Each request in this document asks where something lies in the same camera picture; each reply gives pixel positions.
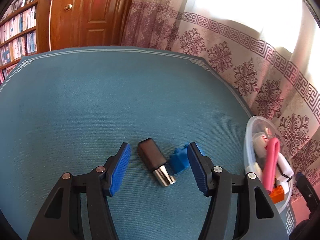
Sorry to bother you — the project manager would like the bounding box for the wooden bookshelf with books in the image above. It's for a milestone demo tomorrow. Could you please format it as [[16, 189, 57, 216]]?
[[0, 0, 53, 83]]

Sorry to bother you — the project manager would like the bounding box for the pink foam hair curler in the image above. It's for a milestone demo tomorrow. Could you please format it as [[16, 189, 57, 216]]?
[[264, 137, 281, 193]]

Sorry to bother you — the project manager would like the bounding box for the orange toy block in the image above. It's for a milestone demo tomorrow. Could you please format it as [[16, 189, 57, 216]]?
[[269, 186, 286, 205]]

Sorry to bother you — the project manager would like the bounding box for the brown lipstick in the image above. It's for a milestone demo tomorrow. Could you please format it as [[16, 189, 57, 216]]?
[[137, 138, 177, 187]]

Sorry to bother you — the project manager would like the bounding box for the brown wooden door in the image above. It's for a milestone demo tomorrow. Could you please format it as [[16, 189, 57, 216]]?
[[49, 0, 140, 52]]

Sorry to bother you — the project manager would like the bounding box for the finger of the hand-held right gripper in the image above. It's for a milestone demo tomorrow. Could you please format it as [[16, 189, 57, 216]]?
[[295, 172, 320, 212]]

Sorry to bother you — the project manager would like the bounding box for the framed photo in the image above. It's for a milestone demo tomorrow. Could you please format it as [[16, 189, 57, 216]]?
[[11, 0, 28, 12]]

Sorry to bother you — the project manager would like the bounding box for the patterned pink curtain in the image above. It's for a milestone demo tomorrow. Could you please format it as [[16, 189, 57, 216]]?
[[120, 0, 320, 200]]

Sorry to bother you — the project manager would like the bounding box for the blue toy block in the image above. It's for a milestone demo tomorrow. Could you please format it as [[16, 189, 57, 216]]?
[[169, 144, 205, 175]]

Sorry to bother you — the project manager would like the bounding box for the teal cloth desktop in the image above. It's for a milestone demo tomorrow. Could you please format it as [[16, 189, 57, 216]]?
[[0, 45, 297, 240]]

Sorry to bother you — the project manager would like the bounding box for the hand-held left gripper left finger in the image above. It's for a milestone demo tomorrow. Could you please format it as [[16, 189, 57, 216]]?
[[27, 142, 132, 240]]

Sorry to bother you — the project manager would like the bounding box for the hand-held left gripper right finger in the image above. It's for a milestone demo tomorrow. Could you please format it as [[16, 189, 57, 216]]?
[[187, 142, 292, 240]]

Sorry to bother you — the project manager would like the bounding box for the clear plastic bowl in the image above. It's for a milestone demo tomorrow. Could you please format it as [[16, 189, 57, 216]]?
[[244, 115, 298, 214]]

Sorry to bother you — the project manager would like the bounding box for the white sponge with black stripe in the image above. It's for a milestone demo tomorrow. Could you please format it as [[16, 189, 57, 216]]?
[[275, 154, 295, 189]]

